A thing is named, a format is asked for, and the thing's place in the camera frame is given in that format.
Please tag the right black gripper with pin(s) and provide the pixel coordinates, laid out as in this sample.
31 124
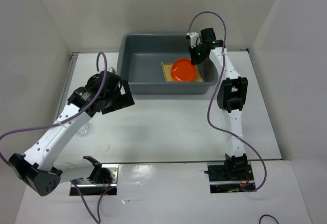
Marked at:
194 60

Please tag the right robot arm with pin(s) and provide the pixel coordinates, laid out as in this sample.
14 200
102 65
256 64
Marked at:
231 95

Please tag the woven bamboo mat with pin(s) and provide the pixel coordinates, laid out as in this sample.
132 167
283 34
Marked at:
166 68

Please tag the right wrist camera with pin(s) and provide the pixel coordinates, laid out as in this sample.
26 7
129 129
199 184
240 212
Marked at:
194 39

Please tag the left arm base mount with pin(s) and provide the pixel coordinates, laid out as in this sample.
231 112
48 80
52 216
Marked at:
103 182

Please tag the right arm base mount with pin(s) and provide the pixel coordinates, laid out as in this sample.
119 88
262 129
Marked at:
221 182

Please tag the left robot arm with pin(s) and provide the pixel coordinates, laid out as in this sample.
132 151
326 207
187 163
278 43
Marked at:
35 166

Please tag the orange round plate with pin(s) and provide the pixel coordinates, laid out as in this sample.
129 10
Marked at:
183 70

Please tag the grey plastic bin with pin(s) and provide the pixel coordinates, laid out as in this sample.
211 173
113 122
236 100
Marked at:
140 61

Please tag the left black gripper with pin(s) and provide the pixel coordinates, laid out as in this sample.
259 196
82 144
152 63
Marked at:
125 100

